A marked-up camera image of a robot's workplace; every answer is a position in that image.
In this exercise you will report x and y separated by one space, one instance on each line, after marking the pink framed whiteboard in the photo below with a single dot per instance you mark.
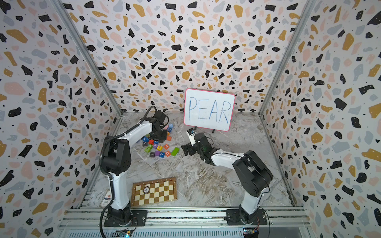
208 109

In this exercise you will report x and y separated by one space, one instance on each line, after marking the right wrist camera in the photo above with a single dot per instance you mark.
191 135

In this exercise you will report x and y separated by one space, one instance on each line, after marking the wooden chessboard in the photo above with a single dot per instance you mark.
154 192

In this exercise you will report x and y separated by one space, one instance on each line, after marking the long green block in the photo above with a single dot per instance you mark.
175 151

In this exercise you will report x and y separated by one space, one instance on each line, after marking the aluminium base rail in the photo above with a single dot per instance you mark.
189 222

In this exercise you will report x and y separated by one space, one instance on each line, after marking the small card box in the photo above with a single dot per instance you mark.
106 199

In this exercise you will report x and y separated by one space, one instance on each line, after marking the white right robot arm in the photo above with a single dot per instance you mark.
254 175

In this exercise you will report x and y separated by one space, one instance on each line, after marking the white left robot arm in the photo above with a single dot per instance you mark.
116 158

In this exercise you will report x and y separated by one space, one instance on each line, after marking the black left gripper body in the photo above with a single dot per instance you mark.
161 136

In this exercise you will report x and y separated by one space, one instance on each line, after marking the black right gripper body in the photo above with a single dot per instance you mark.
200 153

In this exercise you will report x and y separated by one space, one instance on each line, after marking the green I block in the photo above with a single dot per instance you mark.
148 148

